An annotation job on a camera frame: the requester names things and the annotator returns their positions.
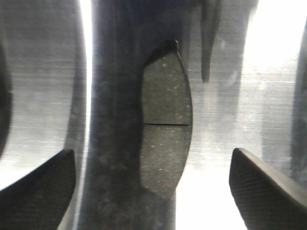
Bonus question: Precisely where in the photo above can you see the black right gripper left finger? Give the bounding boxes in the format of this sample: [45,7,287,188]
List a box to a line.
[0,149,76,230]

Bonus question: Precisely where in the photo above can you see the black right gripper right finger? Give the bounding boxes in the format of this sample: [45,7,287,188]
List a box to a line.
[229,148,307,230]

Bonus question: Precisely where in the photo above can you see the brake pad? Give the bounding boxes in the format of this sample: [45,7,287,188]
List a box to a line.
[140,40,193,199]

